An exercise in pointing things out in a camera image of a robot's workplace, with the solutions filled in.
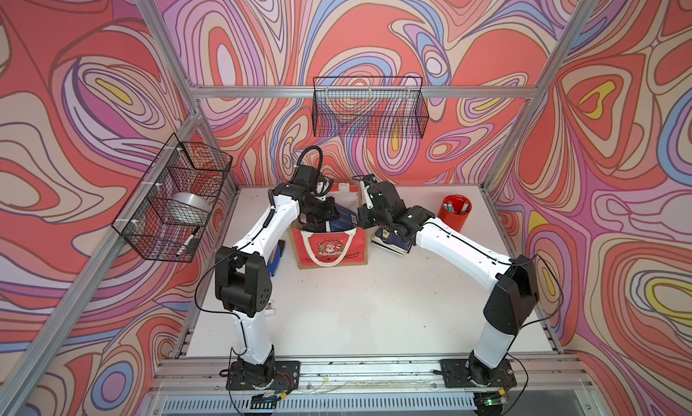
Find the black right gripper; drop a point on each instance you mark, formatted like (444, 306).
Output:
(364, 222)

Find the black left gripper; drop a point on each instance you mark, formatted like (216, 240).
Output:
(329, 213)

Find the navy book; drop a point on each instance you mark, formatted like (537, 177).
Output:
(344, 220)
(391, 242)

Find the red beige canvas tote bag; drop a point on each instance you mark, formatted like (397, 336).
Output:
(332, 249)

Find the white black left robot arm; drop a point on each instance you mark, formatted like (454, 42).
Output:
(242, 281)

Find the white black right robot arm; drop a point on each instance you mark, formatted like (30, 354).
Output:
(511, 283)

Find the red pen holder cup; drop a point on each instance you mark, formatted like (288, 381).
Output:
(457, 220)

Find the white marker in basket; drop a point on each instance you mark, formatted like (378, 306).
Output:
(189, 246)

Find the grey tape roll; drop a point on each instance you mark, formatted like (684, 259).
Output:
(187, 209)

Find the green circuit board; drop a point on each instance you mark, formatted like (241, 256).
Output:
(265, 402)

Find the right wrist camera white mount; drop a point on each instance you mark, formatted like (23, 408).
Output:
(365, 182)

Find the black wire basket back wall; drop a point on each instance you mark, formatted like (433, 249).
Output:
(389, 107)

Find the black wire basket wall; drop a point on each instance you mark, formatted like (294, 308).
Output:
(179, 167)
(389, 107)

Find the black wire basket left wall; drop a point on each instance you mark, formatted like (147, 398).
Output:
(179, 167)

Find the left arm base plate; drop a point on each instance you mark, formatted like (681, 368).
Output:
(280, 376)

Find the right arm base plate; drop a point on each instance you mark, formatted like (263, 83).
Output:
(461, 373)

